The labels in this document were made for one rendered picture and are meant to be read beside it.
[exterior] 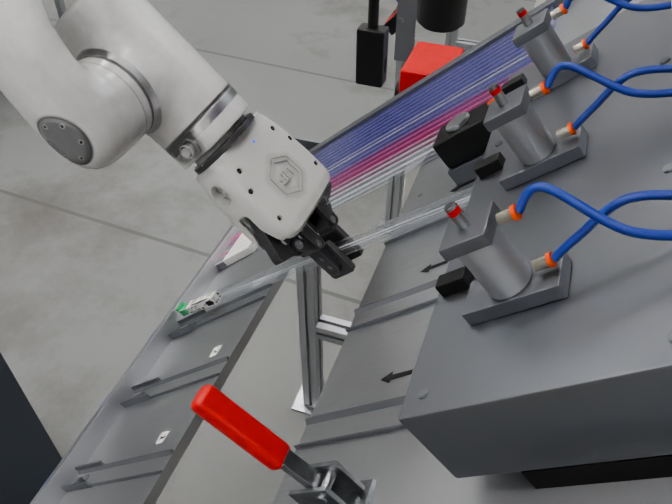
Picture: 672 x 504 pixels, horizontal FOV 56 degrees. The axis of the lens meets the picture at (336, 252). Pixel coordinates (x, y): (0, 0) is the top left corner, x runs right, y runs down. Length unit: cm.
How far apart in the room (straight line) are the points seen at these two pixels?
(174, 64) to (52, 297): 153
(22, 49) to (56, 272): 163
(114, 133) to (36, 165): 208
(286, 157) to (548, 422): 40
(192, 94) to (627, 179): 36
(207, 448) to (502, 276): 136
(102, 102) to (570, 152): 33
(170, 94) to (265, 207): 12
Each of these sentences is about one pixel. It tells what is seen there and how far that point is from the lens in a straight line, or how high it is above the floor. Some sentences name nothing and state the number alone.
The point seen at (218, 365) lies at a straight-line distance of 67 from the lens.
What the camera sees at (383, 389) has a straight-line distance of 43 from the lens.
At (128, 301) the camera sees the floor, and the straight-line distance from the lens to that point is 195.
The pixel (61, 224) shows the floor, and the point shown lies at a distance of 228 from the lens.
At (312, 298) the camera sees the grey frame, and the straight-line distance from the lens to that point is 131.
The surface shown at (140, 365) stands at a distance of 83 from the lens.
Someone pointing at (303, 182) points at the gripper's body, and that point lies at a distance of 60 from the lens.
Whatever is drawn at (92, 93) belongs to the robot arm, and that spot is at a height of 113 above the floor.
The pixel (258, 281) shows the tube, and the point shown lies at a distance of 72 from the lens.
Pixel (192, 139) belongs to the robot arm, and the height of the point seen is 106.
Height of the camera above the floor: 137
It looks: 43 degrees down
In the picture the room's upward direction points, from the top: straight up
